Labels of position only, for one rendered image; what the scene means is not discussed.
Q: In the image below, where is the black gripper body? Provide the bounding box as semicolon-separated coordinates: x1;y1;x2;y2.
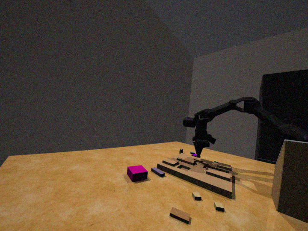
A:
192;128;210;147

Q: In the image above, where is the purple rectangular bar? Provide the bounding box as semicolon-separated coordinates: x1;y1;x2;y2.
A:
151;167;165;177

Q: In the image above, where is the magenta block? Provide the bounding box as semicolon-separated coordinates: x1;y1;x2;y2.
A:
127;165;148;181

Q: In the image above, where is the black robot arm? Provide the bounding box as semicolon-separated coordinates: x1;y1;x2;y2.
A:
183;97;308;146

